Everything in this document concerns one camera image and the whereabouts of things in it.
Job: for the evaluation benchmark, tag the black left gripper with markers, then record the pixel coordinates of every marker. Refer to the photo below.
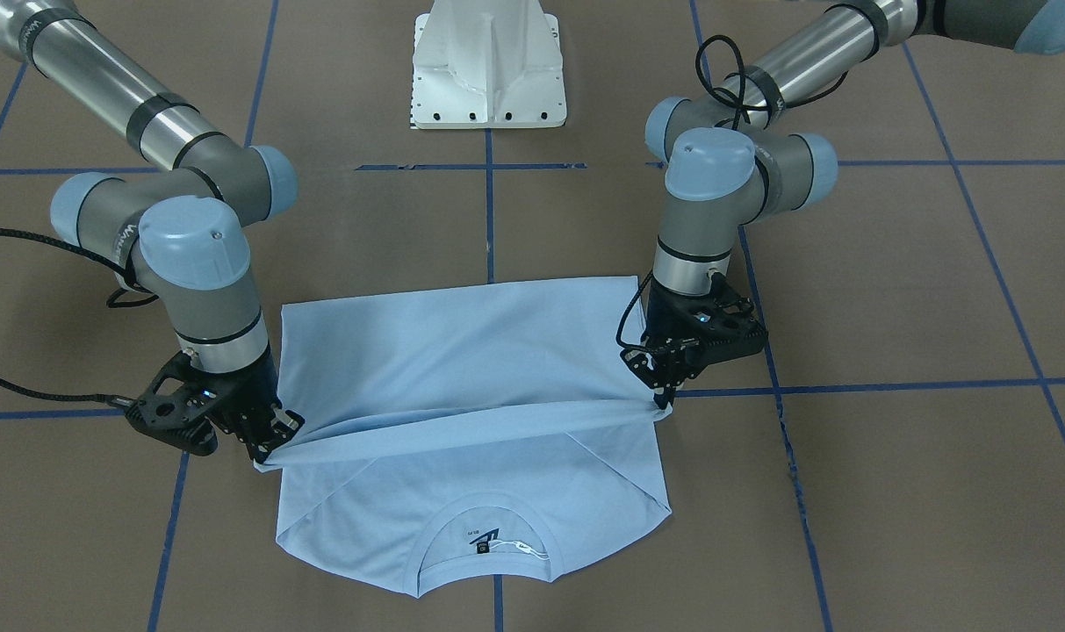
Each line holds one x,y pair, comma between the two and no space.
660,326

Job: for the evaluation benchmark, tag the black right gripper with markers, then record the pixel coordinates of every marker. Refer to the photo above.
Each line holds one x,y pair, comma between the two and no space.
249,390

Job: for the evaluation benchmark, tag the light blue t-shirt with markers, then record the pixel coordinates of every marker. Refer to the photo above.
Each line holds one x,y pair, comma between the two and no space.
483,430

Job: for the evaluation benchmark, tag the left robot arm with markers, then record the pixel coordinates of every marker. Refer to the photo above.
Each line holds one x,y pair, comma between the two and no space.
725,169

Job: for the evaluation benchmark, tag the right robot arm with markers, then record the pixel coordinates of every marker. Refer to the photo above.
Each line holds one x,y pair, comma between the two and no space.
177,237

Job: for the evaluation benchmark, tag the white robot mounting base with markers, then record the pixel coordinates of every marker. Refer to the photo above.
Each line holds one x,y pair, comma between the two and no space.
487,64

